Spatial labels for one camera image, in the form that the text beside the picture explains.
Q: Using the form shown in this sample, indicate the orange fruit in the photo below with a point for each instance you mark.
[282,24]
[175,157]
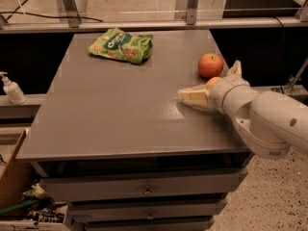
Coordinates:
[210,82]

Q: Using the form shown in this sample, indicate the green chip bag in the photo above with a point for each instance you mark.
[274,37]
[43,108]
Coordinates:
[119,45]

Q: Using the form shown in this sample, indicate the red apple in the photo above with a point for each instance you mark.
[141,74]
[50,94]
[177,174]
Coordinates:
[210,65]

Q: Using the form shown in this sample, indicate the metal frame rail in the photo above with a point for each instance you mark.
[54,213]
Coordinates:
[91,27]

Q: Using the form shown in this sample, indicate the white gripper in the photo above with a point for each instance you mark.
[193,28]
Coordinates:
[221,92]

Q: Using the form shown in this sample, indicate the white pump bottle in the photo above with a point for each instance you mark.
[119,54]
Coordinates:
[12,89]

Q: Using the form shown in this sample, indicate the grey drawer cabinet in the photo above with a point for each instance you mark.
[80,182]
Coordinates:
[114,143]

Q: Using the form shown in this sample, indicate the cardboard box with clutter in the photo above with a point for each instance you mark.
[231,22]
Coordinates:
[15,179]

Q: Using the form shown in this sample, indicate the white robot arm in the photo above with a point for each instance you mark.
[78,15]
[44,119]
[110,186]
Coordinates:
[269,123]

